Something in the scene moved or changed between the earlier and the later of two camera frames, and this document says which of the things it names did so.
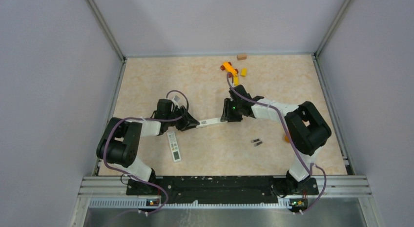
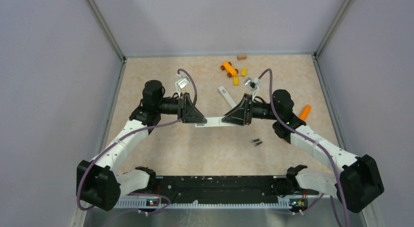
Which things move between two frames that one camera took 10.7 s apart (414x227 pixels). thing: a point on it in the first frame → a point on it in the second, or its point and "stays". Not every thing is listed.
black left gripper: x=186 y=120 → x=183 y=108
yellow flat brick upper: x=243 y=72 stays
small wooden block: x=241 y=57 stays
